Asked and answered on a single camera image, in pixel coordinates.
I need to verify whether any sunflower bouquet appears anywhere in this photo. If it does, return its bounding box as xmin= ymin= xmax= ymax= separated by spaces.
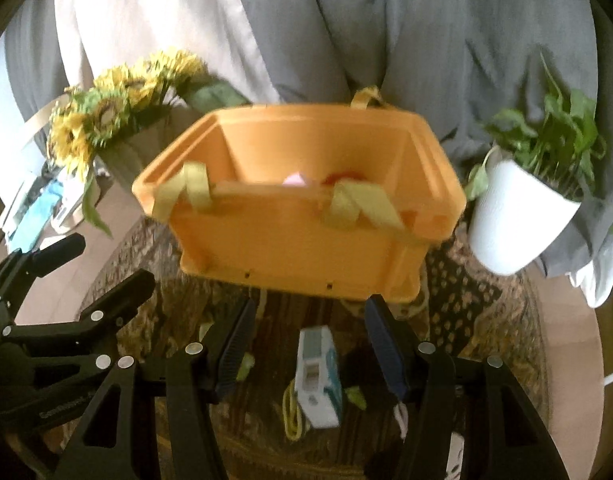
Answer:
xmin=46 ymin=50 xmax=249 ymax=234

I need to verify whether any grey plush mouse toy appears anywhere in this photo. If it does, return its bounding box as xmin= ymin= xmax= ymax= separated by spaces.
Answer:
xmin=282 ymin=172 xmax=311 ymax=188

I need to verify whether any green potted plant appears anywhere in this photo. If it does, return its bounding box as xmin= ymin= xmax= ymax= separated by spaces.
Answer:
xmin=463 ymin=65 xmax=607 ymax=203

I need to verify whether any white sheet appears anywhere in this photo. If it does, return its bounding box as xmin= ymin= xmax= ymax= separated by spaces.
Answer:
xmin=55 ymin=0 xmax=280 ymax=103

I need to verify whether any red plush strawberry toy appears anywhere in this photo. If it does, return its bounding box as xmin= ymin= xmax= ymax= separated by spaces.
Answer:
xmin=320 ymin=171 xmax=366 ymax=186

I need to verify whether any grey blanket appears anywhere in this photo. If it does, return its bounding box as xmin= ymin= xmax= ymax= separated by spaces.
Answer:
xmin=4 ymin=0 xmax=613 ymax=275

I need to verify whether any white teal small box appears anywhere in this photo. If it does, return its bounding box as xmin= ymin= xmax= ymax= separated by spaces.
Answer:
xmin=294 ymin=326 xmax=343 ymax=429

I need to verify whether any grey ribbed vase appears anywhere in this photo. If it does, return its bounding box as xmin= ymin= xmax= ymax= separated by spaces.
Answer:
xmin=98 ymin=122 xmax=182 ymax=196

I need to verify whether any yellow navy strap toy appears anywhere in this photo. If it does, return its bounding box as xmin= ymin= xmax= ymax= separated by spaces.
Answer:
xmin=282 ymin=379 xmax=311 ymax=442

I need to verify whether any patterned round rug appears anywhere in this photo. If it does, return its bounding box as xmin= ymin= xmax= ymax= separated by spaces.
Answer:
xmin=84 ymin=219 xmax=550 ymax=479

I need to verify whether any white plant pot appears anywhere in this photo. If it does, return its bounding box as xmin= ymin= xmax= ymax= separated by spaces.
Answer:
xmin=465 ymin=145 xmax=581 ymax=276

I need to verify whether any orange plastic storage bin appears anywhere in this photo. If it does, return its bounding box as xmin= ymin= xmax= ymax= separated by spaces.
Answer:
xmin=132 ymin=87 xmax=467 ymax=302

